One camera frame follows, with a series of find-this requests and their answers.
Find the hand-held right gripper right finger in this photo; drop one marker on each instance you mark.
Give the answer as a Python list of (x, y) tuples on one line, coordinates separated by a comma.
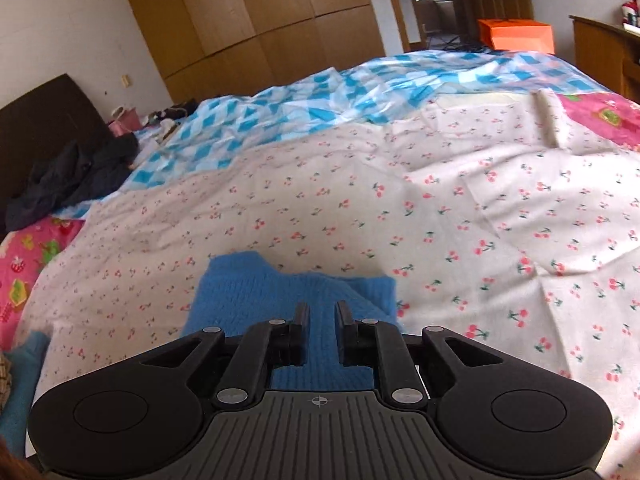
[(344, 327)]

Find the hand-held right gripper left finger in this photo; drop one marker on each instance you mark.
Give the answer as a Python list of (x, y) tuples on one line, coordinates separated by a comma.
[(301, 327)]

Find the blue ribbed sweater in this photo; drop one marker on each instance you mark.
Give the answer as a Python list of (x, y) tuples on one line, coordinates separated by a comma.
[(240, 295)]

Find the dark navy clothes pile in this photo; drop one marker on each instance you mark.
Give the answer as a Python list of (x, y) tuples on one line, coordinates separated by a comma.
[(65, 180)]

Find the cherry print bed sheet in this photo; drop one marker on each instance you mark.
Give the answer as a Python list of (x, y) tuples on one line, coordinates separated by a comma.
[(350, 200)]

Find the blue white checkered quilt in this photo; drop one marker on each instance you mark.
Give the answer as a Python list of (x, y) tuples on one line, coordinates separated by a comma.
[(300, 105)]

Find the dark cloth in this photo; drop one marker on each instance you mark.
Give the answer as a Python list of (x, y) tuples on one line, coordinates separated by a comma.
[(175, 110)]

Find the pink basket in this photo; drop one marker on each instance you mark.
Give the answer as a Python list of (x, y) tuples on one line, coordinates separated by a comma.
[(124, 121)]

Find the teal fleece cloth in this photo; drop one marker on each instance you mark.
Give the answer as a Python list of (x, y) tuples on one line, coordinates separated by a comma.
[(25, 385)]

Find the beige brown-striped knit garment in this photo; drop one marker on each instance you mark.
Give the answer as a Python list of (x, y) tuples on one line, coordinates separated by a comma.
[(4, 377)]

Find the wooden wardrobe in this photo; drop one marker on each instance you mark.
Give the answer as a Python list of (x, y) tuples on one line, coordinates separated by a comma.
[(250, 5)]

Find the dark wooden headboard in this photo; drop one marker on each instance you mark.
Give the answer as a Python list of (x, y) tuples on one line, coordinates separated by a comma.
[(45, 120)]

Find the orange box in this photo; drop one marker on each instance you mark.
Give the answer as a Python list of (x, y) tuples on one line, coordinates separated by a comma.
[(515, 35)]

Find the wooden desk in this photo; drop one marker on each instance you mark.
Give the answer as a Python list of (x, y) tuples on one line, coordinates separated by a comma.
[(600, 52)]

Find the red and white figurine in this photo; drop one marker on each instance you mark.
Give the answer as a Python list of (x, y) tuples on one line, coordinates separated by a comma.
[(630, 14)]

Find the wooden door frame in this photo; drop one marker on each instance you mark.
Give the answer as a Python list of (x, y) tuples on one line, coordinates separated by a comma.
[(395, 5)]

